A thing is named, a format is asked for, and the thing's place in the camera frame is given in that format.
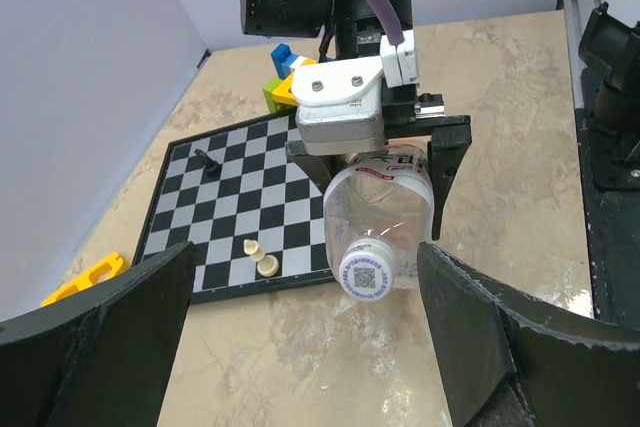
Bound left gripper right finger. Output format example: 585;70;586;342
417;243;639;426

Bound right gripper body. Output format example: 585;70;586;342
381;81;471;140

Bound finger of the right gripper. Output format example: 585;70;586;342
285;140;340;192
428;124;471;241

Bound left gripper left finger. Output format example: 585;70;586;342
1;242;195;426

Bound grapefruit tea bottle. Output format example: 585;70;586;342
323;143;434;290

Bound white tea bottle cap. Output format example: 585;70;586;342
338;237;398;302

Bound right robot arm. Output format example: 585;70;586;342
240;0;471;240

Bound chessboard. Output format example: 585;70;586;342
133;114;334;303

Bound yellow triangle toy right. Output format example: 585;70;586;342
271;73;297;106

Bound yellow triangle toy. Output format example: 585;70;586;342
40;252;130;307
271;73;297;106

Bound yellow triangle toy far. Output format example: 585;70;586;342
40;252;130;307

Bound black chess piece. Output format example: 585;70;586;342
194;149;221;179

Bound white chess piece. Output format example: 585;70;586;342
243;239;280;278

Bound blue toy blocks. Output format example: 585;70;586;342
262;41;319;116

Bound black table front rail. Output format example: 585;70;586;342
575;109;639;330

